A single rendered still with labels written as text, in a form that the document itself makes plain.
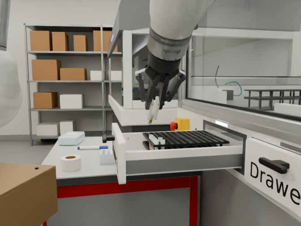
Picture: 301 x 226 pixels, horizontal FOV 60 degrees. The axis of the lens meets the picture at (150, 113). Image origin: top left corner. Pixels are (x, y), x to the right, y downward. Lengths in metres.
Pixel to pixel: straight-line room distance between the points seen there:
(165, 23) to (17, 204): 0.44
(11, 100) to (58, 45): 3.90
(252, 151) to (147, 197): 0.44
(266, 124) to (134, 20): 1.12
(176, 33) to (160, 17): 0.04
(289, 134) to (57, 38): 4.28
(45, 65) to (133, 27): 3.23
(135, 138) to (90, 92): 4.12
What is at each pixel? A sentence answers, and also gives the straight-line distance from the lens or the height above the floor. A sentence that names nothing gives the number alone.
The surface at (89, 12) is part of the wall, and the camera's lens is 5.13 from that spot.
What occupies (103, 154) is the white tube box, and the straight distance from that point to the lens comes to 1.01.
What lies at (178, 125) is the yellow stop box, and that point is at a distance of 1.13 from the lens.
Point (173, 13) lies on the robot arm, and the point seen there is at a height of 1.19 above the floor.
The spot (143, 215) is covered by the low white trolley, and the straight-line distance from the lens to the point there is 1.00.
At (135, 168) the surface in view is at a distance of 0.67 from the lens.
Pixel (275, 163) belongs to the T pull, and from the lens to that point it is 0.57.
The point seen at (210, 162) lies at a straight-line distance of 0.73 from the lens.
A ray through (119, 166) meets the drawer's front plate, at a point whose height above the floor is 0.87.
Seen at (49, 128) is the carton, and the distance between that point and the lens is 4.81.
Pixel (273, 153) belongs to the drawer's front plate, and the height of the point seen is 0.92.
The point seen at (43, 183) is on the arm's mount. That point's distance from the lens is 0.63.
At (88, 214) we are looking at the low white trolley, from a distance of 0.98.
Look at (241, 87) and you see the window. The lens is 0.79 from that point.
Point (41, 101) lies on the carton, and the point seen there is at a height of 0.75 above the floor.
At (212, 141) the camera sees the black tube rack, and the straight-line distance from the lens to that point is 0.77.
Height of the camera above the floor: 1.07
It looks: 7 degrees down
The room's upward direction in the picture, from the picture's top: straight up
